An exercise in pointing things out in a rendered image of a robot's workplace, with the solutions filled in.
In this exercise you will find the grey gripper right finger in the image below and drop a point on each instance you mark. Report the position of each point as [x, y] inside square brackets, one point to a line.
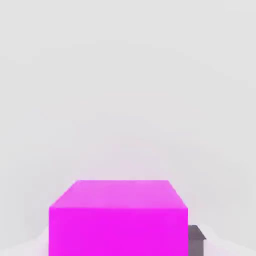
[195, 243]

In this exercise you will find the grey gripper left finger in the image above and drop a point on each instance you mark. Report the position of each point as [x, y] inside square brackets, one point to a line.
[41, 247]

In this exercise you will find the small magenta cube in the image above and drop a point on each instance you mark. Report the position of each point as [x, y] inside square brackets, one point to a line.
[118, 226]

